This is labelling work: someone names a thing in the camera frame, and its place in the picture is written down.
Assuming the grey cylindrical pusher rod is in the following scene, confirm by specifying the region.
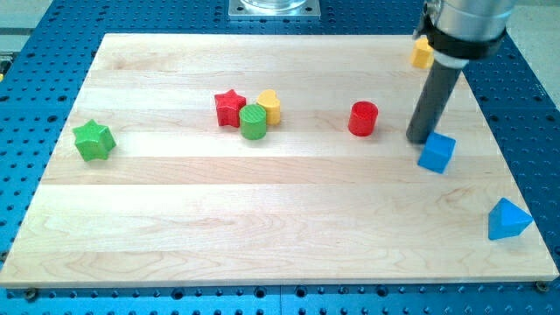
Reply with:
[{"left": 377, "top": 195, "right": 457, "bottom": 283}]
[{"left": 406, "top": 60, "right": 462, "bottom": 144}]

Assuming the light wooden board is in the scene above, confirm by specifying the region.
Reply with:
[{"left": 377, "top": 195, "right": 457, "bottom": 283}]
[{"left": 1, "top": 33, "right": 558, "bottom": 288}]

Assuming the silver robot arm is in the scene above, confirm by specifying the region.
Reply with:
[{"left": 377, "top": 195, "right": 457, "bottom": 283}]
[{"left": 413, "top": 0, "right": 516, "bottom": 69}]

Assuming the green wooden cylinder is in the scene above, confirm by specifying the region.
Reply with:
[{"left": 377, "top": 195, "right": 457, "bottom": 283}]
[{"left": 239, "top": 104, "right": 267, "bottom": 140}]

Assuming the red wooden star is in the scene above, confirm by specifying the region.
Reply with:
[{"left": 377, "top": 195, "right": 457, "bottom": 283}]
[{"left": 214, "top": 89, "right": 247, "bottom": 128}]

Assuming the yellow wooden heart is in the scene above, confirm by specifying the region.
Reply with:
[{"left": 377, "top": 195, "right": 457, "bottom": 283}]
[{"left": 256, "top": 89, "right": 281, "bottom": 125}]

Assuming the red wooden cylinder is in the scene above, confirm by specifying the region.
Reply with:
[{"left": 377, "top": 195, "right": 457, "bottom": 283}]
[{"left": 347, "top": 101, "right": 379, "bottom": 137}]

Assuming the blue wooden cube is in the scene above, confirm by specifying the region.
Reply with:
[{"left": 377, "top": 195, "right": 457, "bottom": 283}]
[{"left": 417, "top": 132, "right": 456, "bottom": 174}]

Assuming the yellow wooden block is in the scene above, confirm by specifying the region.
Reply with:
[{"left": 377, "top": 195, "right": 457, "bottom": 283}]
[{"left": 409, "top": 37, "right": 434, "bottom": 69}]

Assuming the blue wooden triangle block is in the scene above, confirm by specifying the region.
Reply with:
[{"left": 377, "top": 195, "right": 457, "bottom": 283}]
[{"left": 487, "top": 198, "right": 534, "bottom": 241}]

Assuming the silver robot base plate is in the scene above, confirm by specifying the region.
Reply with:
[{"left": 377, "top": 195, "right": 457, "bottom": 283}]
[{"left": 227, "top": 0, "right": 321, "bottom": 19}]

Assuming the green wooden star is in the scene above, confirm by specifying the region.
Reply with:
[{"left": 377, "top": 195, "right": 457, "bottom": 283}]
[{"left": 73, "top": 119, "right": 116, "bottom": 162}]

